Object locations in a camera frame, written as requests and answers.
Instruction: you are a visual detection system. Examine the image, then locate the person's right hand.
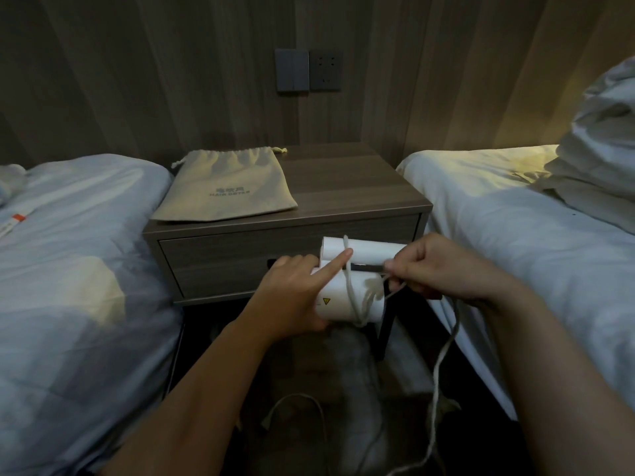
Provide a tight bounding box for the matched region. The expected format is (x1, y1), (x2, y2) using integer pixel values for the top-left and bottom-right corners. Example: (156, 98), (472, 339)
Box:
(384, 233), (518, 309)

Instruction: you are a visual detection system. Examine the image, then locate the person's left hand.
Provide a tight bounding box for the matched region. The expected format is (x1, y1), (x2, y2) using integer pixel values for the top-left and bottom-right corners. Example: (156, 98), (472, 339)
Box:
(237, 248), (354, 343)

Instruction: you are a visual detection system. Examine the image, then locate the white folding hair dryer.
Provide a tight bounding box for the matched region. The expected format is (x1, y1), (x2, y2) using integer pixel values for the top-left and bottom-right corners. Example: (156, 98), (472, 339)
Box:
(310, 235), (408, 327)

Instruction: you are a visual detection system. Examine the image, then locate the white power cord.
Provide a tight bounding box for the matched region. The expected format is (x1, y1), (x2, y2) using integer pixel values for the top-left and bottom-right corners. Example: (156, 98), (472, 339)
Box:
(260, 235), (462, 476)

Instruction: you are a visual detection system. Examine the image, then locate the person's left forearm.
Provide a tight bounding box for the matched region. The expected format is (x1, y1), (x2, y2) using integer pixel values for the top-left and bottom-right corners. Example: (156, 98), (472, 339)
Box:
(97, 314), (294, 476)

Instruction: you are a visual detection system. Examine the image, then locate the person's right forearm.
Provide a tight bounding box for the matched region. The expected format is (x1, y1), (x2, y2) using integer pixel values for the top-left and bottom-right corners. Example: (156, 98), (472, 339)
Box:
(480, 280), (635, 476)

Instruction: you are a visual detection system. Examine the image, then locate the wooden nightstand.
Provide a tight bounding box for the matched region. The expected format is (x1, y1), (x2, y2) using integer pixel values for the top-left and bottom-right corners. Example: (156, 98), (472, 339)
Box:
(143, 142), (434, 363)

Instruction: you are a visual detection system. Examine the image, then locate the bed with white sheet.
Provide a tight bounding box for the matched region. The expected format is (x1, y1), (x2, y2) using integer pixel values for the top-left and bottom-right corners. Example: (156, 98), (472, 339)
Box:
(396, 144), (635, 423)

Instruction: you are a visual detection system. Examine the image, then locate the wooden nightstand drawer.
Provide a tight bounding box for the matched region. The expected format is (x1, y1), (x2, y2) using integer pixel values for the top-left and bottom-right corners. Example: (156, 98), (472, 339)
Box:
(159, 214), (423, 299)

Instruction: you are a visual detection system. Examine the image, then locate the crumpled white duvet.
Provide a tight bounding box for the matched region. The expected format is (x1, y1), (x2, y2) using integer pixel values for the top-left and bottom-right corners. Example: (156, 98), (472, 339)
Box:
(538, 56), (635, 224)

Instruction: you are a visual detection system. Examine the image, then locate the bed with pale blue duvet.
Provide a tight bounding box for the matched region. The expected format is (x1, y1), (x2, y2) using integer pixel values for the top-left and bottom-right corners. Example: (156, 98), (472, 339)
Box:
(0, 153), (185, 476)

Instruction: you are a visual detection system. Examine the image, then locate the white and orange packet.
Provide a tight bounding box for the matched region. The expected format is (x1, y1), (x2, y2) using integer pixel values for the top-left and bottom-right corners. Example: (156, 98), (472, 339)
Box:
(0, 213), (28, 239)

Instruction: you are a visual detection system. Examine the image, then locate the white pillow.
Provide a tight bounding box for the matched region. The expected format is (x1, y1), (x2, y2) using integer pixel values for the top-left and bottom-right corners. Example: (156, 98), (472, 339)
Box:
(0, 163), (28, 205)

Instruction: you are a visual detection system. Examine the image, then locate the beige drawstring bag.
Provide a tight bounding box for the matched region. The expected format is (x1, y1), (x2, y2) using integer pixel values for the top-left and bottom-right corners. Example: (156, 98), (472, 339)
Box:
(150, 146), (299, 223)

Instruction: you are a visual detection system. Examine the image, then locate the grey wall socket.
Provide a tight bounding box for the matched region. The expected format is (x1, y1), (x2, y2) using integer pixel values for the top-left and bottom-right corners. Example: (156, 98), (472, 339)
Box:
(309, 49), (343, 93)

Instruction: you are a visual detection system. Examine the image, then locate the grey wall light switch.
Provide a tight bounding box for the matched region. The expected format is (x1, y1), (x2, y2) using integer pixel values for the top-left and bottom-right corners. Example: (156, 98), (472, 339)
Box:
(275, 48), (310, 94)

